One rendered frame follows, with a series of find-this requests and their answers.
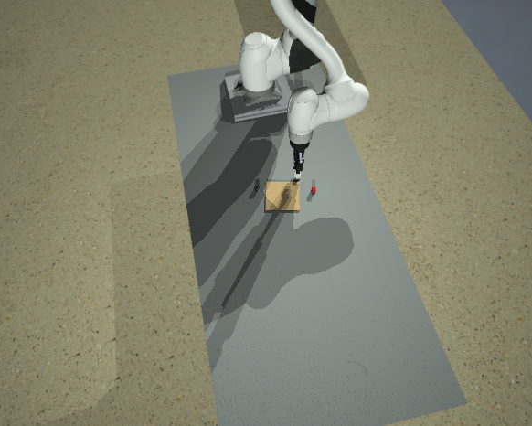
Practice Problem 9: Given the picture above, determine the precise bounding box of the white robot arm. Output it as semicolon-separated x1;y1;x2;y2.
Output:
232;0;369;144

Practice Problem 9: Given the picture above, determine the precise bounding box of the tan square mat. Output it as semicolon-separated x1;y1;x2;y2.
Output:
266;182;300;210

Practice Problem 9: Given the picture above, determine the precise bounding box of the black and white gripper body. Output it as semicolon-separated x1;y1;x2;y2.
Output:
290;140;310;156

